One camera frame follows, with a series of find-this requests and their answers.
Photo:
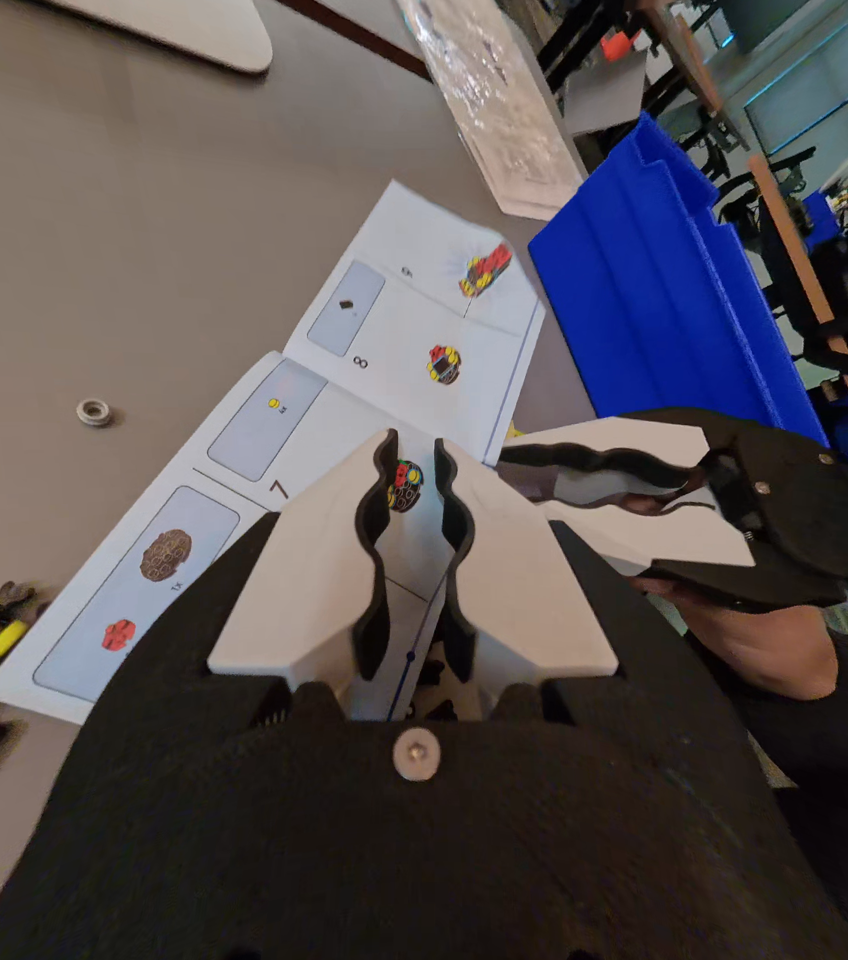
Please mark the clear plastic bag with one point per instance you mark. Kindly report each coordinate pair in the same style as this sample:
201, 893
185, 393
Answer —
499, 112

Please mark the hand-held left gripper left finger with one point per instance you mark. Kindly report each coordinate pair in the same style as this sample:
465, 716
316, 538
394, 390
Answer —
296, 585

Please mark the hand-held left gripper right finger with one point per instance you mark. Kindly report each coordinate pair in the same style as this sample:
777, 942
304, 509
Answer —
529, 592

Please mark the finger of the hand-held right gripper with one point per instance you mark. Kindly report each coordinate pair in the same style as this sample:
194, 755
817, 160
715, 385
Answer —
618, 439
678, 544

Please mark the white display stand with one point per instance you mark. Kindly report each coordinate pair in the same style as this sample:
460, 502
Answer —
191, 30

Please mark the person's right forearm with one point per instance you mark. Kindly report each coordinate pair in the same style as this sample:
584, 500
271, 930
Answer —
828, 787

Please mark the wooden board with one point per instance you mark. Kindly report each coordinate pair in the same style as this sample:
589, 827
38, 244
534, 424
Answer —
798, 255

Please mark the orange plastic object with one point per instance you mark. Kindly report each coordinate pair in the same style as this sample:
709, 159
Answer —
617, 45

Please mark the blue storage bin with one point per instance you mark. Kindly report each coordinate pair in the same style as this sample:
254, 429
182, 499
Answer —
656, 300

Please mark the small grey round stud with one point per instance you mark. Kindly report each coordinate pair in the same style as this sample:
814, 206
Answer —
94, 412

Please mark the person's right hand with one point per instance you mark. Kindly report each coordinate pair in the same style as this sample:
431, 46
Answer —
761, 645

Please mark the lego instruction booklet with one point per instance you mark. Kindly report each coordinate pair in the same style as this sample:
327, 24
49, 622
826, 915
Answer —
409, 330

